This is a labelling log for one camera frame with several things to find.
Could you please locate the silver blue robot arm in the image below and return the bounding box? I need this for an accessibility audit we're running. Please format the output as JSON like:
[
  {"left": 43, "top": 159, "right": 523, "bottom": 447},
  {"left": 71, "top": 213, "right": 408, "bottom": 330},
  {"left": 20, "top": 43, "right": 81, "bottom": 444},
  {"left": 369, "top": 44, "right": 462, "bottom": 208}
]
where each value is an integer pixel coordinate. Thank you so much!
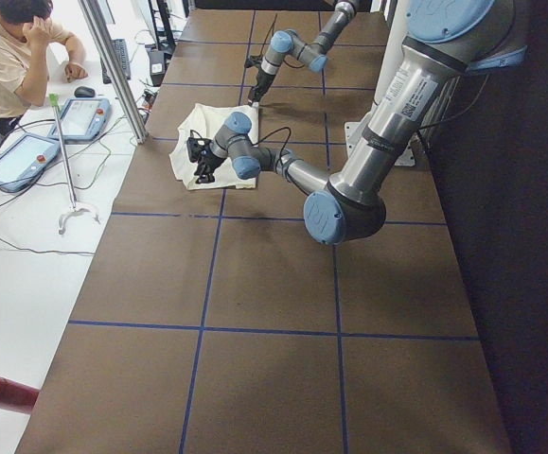
[
  {"left": 186, "top": 1, "right": 530, "bottom": 245},
  {"left": 244, "top": 0, "right": 361, "bottom": 107}
]

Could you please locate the cream cat print t-shirt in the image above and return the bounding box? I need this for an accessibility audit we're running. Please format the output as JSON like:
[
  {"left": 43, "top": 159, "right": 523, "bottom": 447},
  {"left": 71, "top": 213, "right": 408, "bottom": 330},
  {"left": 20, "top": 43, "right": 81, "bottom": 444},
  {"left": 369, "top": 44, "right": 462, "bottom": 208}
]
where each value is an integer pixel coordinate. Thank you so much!
[{"left": 169, "top": 103, "right": 259, "bottom": 191}]

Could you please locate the aluminium frame post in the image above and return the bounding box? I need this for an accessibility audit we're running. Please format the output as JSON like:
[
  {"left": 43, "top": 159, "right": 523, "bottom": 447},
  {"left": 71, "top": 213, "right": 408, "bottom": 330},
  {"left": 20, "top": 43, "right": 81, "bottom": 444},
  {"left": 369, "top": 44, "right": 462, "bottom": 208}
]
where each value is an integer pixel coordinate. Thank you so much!
[{"left": 79, "top": 0, "right": 149, "bottom": 144}]

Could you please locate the red cylinder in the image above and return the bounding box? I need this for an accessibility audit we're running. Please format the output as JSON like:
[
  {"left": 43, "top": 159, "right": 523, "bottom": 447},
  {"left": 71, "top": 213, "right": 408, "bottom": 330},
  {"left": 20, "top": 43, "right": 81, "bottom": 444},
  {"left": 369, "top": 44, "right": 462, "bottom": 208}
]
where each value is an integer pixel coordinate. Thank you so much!
[{"left": 0, "top": 376, "right": 40, "bottom": 414}]

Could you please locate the teach pendant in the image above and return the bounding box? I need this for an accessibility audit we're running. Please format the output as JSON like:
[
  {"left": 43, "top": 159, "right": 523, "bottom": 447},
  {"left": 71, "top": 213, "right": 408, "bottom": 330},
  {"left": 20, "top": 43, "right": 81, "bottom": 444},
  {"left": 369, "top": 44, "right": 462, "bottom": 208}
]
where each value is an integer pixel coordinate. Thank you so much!
[
  {"left": 0, "top": 133, "right": 60, "bottom": 193},
  {"left": 50, "top": 96, "right": 111, "bottom": 144}
]

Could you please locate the teach pendant far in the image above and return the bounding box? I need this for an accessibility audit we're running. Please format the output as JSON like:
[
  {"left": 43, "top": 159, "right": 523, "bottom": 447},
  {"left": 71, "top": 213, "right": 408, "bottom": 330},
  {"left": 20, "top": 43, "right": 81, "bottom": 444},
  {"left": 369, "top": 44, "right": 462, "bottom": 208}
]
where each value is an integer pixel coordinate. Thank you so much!
[{"left": 50, "top": 96, "right": 111, "bottom": 144}]

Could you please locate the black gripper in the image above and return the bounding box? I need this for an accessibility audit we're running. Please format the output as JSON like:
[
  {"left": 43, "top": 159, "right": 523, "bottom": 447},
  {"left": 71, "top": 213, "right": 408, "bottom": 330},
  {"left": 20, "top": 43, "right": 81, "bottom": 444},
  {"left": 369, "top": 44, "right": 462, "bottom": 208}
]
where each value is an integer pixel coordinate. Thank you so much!
[
  {"left": 244, "top": 56, "right": 276, "bottom": 107},
  {"left": 186, "top": 136, "right": 221, "bottom": 184}
]

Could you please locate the black computer mouse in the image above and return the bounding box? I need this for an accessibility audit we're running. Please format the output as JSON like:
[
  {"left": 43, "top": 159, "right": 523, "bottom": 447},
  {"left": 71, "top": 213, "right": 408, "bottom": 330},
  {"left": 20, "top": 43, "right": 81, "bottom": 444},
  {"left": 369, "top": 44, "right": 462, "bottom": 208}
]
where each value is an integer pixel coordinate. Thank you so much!
[{"left": 74, "top": 86, "right": 96, "bottom": 98}]

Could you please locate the teach pendant near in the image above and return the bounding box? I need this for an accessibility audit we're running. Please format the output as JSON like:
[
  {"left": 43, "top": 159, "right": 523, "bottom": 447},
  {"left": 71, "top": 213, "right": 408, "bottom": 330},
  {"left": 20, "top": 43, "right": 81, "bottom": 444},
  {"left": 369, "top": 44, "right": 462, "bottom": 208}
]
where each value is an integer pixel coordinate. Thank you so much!
[{"left": 0, "top": 133, "right": 60, "bottom": 193}]

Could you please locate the metal reacher grabber stick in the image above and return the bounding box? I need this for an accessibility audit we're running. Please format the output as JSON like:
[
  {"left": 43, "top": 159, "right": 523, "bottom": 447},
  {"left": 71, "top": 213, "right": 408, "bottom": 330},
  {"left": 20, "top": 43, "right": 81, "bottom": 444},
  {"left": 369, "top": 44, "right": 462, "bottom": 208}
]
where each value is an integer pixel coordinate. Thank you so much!
[{"left": 48, "top": 93, "right": 100, "bottom": 236}]

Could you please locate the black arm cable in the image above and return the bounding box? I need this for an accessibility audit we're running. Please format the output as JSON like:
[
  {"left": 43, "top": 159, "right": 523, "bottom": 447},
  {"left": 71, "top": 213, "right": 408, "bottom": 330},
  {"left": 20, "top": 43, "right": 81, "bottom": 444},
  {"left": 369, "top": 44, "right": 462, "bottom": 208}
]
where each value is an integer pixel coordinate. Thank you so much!
[{"left": 256, "top": 126, "right": 294, "bottom": 157}]

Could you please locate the seated person beige shirt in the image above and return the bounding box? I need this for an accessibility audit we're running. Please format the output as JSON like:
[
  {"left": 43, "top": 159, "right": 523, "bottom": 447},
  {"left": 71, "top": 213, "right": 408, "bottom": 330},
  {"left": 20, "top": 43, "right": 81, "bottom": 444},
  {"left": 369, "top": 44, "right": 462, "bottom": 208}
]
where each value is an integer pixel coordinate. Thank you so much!
[{"left": 0, "top": 0, "right": 88, "bottom": 137}]

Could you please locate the black keyboard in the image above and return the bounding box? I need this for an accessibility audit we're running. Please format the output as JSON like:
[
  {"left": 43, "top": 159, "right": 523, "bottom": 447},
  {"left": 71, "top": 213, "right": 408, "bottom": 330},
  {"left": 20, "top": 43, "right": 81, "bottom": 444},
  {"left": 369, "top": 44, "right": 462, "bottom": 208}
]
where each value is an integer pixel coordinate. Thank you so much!
[{"left": 100, "top": 38, "right": 132, "bottom": 84}]

